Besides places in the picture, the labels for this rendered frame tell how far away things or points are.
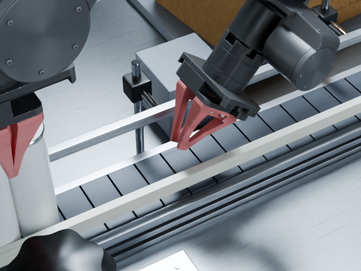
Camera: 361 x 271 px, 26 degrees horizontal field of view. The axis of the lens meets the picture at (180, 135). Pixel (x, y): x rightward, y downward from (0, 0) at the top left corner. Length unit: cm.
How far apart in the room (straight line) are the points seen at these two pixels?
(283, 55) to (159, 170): 25
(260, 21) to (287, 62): 7
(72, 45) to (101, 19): 92
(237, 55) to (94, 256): 42
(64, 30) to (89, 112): 75
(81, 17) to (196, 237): 61
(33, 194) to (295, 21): 34
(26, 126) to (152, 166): 49
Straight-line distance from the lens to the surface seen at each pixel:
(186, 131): 93
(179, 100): 94
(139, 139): 107
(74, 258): 54
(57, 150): 93
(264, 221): 102
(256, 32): 90
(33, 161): 84
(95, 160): 109
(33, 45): 41
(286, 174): 105
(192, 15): 126
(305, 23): 86
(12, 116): 52
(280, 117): 108
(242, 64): 90
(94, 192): 99
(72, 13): 41
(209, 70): 91
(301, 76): 86
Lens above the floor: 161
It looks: 44 degrees down
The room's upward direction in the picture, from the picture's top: straight up
